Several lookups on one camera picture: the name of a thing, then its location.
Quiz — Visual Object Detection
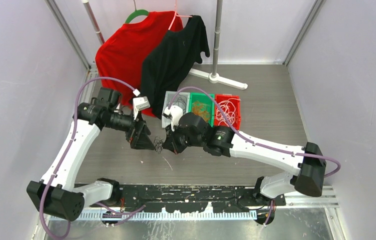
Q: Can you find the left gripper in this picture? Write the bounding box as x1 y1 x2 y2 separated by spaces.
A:
104 107 155 149

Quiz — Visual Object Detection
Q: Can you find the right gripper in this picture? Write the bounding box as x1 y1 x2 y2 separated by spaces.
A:
163 120 204 155

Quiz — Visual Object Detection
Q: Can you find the black thin cable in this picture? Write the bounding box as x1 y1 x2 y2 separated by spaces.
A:
167 96 190 114

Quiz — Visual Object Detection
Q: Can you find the orange cable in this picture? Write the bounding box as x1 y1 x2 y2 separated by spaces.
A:
192 100 213 122

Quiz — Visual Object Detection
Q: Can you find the white cable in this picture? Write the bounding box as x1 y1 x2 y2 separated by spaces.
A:
215 96 241 128

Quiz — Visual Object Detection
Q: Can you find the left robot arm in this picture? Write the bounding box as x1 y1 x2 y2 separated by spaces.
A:
27 87 155 222

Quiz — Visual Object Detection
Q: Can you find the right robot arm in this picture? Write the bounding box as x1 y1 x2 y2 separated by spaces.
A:
163 113 326 206

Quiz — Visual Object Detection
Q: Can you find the white plastic bin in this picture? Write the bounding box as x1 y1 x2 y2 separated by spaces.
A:
162 91 190 128

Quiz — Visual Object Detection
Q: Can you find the green plastic bin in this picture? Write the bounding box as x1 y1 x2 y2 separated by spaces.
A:
188 92 215 126

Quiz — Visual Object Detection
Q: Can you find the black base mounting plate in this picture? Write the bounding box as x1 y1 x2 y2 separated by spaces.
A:
103 184 270 214

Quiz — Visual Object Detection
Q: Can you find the red plastic bin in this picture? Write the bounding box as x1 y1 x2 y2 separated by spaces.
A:
214 94 241 130

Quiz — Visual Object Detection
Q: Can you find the white clothes rack stand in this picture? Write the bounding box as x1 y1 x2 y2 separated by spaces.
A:
189 0 249 91

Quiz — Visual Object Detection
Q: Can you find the red t-shirt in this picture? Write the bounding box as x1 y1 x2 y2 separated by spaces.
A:
95 10 184 117

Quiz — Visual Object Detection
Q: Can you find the black t-shirt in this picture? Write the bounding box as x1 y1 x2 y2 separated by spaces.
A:
140 15 210 119

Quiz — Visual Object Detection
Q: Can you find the green clothes hanger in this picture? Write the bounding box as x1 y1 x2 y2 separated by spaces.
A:
125 9 149 24

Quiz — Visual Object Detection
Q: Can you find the pink clothes hanger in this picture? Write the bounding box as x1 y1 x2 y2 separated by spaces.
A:
168 0 193 31

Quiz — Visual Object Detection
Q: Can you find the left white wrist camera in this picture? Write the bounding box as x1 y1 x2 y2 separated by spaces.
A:
132 89 150 120

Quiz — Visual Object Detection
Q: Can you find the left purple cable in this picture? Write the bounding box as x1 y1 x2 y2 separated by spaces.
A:
38 76 140 240

